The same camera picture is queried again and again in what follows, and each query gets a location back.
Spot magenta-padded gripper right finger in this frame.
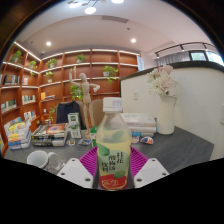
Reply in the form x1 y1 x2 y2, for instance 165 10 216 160
129 146 170 190

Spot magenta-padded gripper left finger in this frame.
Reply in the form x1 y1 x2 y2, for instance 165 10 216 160
57 146 99 190

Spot clear drink bottle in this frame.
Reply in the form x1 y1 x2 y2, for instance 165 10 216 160
95 97 132 191

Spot small orange and blue ornament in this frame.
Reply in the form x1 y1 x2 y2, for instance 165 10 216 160
139 135 155 145

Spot white mug with triangle pattern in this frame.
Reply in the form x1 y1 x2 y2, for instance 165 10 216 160
26 149 63 174

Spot short green box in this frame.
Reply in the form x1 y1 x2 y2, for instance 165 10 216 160
89 125 99 148

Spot tall green and white carton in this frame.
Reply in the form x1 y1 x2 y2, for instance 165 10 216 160
67 112 82 139

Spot stack of dark books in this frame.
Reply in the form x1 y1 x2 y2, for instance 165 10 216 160
31 123 69 147

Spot white vase with pale flowers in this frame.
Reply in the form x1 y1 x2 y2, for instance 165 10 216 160
146 64 178 136

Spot dark office chair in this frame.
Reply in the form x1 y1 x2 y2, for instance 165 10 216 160
55 100 84 129

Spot beige chair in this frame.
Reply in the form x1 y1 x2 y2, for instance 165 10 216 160
88 98 106 128

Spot wooden artist mannequin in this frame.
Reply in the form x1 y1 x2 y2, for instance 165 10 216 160
68 68 101 138

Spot white desk partition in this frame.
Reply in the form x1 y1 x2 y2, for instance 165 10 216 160
119 60 224 161

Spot wooden shelf unit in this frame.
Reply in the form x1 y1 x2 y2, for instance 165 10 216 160
0 41 141 156

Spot white curtain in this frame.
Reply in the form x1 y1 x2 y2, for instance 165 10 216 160
156 51 191 66

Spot window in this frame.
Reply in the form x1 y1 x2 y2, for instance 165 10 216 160
188 49 224 66

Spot ceiling air vent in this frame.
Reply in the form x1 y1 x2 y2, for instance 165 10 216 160
101 15 129 24

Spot branching globe ceiling lamp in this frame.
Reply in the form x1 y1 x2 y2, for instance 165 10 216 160
67 0 125 15

